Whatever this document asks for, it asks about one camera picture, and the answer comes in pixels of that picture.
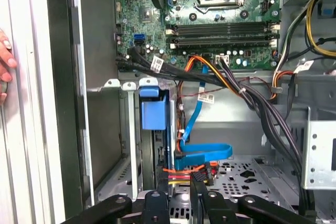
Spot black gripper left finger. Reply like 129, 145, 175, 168
67, 167, 170, 224

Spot blue data wire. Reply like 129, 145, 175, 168
175, 65, 234, 172

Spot orange flat data wire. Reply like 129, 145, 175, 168
183, 55, 211, 74

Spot green motherboard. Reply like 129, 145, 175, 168
114, 0, 281, 71

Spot grey metal drive cage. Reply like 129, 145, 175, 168
301, 105, 336, 191

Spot yellow and black power wires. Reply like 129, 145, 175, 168
306, 0, 336, 58

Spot disk power wire black plug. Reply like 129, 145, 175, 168
162, 165, 218, 187

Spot black sleeved labelled cable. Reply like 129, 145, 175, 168
114, 46, 230, 88

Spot hard disk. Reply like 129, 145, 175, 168
139, 78, 175, 193

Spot black open PC case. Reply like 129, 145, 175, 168
44, 0, 336, 224

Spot black RAM slot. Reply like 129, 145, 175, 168
165, 28, 279, 37
165, 22, 279, 30

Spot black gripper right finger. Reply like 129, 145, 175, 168
191, 173, 316, 224

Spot person's hand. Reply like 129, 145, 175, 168
0, 28, 18, 105

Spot black wire bundle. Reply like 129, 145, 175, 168
216, 56, 317, 217

